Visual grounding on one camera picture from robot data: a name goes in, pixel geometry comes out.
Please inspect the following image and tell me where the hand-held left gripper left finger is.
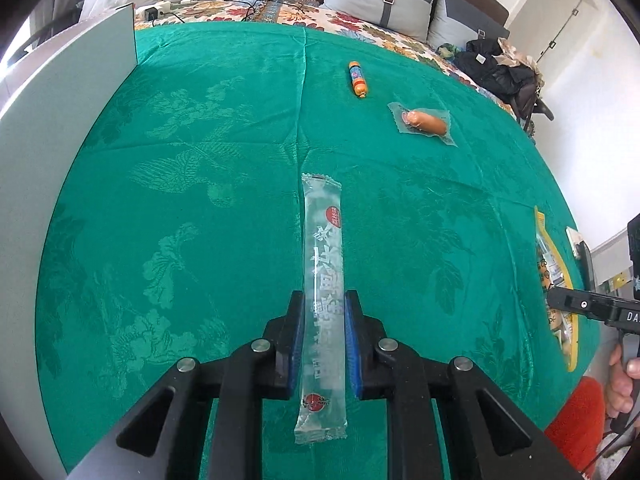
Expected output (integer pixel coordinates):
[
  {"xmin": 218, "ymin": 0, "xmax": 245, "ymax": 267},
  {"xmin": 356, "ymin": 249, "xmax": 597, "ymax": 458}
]
[{"xmin": 70, "ymin": 290, "xmax": 306, "ymax": 480}]

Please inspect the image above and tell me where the floral bedsheet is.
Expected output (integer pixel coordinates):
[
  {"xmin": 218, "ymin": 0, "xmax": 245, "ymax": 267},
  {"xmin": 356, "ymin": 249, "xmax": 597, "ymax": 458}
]
[{"xmin": 132, "ymin": 0, "xmax": 516, "ymax": 121}]

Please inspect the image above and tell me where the beige crumpled cloth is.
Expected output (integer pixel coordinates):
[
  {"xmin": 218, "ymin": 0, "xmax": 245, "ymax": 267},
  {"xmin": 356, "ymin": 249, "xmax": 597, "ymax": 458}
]
[{"xmin": 492, "ymin": 37, "xmax": 541, "ymax": 76}]

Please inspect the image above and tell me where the white door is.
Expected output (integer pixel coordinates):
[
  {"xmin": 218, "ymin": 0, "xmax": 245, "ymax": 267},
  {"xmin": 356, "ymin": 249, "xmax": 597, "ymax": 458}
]
[{"xmin": 507, "ymin": 0, "xmax": 588, "ymax": 68}]

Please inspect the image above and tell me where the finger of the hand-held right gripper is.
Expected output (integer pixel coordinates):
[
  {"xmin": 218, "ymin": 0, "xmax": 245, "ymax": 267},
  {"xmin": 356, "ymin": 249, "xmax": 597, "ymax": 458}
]
[{"xmin": 546, "ymin": 285, "xmax": 613, "ymax": 323}]

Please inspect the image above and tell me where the red cloth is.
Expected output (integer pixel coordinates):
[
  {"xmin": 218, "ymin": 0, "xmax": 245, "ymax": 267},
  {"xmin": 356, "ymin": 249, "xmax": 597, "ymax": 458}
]
[{"xmin": 544, "ymin": 377, "xmax": 608, "ymax": 466}]

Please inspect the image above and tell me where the sausage in clear packet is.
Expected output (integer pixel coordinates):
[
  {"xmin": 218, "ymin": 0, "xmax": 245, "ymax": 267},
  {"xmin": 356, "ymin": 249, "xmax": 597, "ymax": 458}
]
[{"xmin": 387, "ymin": 101, "xmax": 459, "ymax": 148}]

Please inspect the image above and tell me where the long transparent snack packet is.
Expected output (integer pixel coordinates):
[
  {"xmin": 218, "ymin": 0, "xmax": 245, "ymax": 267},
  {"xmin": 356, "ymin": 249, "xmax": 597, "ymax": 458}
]
[{"xmin": 292, "ymin": 172, "xmax": 349, "ymax": 445}]

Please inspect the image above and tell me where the pile of black clothes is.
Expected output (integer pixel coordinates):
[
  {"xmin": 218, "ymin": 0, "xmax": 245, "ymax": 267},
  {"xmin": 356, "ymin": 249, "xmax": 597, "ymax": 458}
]
[{"xmin": 452, "ymin": 37, "xmax": 555, "ymax": 136}]

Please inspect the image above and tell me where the long yellow snack packet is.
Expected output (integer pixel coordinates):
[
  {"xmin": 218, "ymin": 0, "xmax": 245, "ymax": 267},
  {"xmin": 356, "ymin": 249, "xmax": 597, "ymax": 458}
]
[{"xmin": 534, "ymin": 205, "xmax": 581, "ymax": 372}]

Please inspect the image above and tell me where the person's right hand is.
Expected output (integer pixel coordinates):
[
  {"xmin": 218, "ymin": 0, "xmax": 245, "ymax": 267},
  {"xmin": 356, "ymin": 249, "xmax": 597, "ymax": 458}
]
[{"xmin": 606, "ymin": 345, "xmax": 640, "ymax": 421}]

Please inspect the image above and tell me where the black cable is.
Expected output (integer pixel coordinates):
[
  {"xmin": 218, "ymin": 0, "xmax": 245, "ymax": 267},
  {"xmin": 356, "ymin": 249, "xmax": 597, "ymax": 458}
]
[{"xmin": 165, "ymin": 0, "xmax": 321, "ymax": 23}]

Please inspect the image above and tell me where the small orange sausage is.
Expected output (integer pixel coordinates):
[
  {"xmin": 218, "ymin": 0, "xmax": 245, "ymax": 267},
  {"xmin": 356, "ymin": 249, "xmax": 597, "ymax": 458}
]
[{"xmin": 348, "ymin": 60, "xmax": 369, "ymax": 99}]

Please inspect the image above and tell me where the grey white board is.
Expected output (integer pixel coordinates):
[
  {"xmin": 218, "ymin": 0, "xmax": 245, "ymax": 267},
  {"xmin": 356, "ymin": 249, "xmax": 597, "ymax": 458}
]
[{"xmin": 0, "ymin": 2, "xmax": 138, "ymax": 480}]

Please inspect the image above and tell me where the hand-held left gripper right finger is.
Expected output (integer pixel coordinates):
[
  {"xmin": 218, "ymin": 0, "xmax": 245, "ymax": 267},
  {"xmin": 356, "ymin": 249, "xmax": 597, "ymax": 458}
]
[{"xmin": 344, "ymin": 289, "xmax": 583, "ymax": 480}]

